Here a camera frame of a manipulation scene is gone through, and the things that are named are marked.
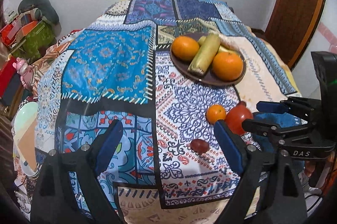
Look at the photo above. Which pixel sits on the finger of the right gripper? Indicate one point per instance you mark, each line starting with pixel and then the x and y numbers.
pixel 281 106
pixel 271 130

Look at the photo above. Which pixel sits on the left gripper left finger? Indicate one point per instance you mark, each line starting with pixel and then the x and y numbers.
pixel 54 200

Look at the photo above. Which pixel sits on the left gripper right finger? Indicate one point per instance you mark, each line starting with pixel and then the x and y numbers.
pixel 269 190

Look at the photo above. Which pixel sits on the red tomato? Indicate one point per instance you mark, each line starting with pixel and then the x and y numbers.
pixel 236 116

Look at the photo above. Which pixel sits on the large orange with stem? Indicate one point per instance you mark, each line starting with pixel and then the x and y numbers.
pixel 227 66

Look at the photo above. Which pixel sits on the sugarcane piece with cut end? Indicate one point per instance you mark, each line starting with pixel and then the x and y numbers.
pixel 205 55

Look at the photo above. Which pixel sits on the smooth large orange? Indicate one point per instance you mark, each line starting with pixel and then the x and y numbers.
pixel 185 48

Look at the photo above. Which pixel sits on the peeled pomelo segment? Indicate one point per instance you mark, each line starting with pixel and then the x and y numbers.
pixel 228 42

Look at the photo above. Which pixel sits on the dark red grape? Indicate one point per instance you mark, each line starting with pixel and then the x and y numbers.
pixel 199 146

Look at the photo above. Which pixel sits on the brown wooden door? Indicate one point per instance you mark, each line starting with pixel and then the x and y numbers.
pixel 291 27

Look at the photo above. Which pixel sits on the dark brown round plate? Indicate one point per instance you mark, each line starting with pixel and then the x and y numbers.
pixel 209 77

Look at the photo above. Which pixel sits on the pink plush toy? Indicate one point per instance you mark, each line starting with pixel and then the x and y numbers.
pixel 25 71

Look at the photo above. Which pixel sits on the red box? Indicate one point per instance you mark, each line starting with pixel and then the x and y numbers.
pixel 7 72

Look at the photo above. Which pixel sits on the patterned blue patchwork tablecloth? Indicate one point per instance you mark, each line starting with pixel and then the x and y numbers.
pixel 120 68

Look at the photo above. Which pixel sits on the green patterned box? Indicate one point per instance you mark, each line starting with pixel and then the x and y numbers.
pixel 32 41

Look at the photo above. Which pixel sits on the dark green neck pillow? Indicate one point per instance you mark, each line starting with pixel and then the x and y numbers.
pixel 45 7

